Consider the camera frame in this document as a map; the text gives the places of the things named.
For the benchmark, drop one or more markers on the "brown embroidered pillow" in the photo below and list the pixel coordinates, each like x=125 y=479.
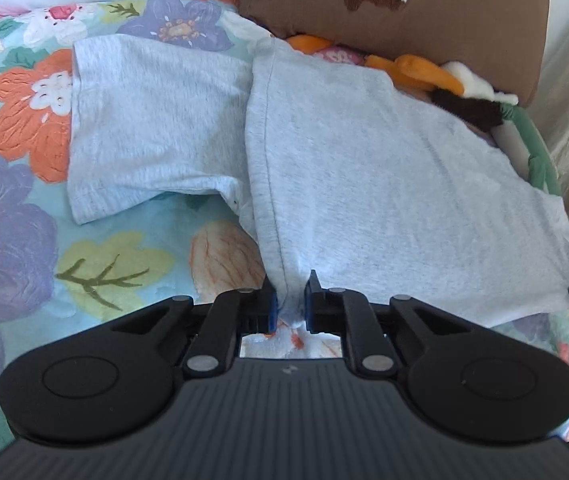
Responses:
x=464 y=15

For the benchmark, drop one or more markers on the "light grey t-shirt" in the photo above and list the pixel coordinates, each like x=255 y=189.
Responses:
x=364 y=175

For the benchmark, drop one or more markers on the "orange white green plush toy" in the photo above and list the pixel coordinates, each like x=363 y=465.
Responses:
x=469 y=105

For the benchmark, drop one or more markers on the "floral quilted blanket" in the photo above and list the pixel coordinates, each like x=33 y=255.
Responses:
x=24 y=175

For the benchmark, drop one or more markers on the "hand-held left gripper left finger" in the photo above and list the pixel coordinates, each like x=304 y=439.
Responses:
x=270 y=310

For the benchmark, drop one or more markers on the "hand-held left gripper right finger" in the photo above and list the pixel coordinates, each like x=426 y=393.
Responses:
x=309 y=310

